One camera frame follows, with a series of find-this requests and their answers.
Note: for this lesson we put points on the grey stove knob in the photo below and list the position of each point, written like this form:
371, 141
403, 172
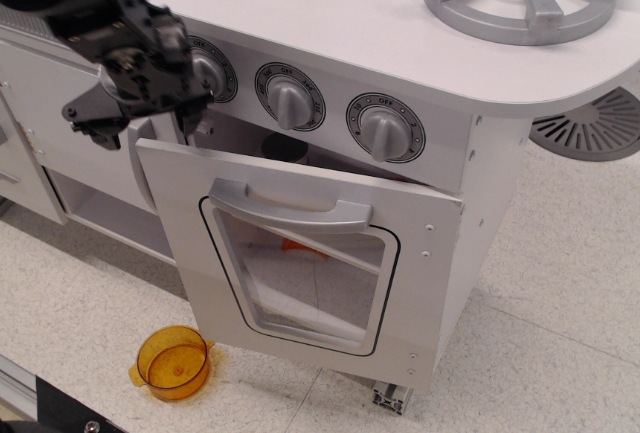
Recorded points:
214, 69
290, 97
386, 128

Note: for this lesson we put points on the white oven door with window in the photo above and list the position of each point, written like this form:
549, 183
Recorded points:
372, 309

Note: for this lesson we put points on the aluminium extrusion foot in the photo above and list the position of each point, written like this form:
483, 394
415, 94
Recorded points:
392, 397

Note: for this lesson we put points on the grey right stove knob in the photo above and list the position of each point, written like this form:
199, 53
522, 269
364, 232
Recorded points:
386, 128

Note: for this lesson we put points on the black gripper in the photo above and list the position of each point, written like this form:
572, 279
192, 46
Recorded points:
135, 83

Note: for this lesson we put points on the grey oven door handle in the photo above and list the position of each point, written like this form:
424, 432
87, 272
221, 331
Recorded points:
237, 199

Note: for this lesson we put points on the grey middle stove knob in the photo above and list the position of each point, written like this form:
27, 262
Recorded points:
290, 97

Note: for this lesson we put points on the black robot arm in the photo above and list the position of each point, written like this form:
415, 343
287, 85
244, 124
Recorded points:
116, 22

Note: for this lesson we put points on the white cabinet door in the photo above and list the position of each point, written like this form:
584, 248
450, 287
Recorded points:
85, 176

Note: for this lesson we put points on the white toy kitchen stove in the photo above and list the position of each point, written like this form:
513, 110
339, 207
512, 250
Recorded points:
476, 100

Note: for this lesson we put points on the red white toy can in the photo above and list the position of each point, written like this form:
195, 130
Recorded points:
283, 148

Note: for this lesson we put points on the grey slotted round disc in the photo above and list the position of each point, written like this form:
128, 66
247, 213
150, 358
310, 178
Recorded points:
606, 129

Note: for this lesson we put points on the orange toy carrot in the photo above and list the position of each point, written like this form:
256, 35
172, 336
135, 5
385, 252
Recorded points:
292, 245

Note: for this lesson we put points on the grey left stove knob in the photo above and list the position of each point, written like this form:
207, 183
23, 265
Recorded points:
214, 69

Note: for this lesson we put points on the grey vent grille plate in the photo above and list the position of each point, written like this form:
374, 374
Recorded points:
18, 25

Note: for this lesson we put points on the orange transparent toy pot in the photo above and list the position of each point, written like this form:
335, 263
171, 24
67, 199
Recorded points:
173, 363

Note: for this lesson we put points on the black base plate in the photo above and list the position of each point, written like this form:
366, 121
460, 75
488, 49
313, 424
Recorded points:
59, 412

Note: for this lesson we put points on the aluminium frame rail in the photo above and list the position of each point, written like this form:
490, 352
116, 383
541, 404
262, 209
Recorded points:
18, 390

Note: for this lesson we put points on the grey cabinet door handle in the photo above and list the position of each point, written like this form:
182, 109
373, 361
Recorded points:
136, 130

